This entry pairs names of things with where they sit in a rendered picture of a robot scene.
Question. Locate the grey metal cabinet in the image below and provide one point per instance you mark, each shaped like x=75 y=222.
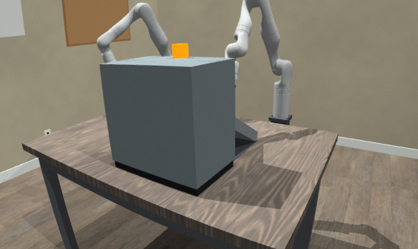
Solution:
x=172 y=120

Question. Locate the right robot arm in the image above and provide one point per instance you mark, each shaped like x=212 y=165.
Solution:
x=156 y=33

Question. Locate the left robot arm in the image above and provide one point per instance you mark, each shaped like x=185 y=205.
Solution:
x=271 y=39

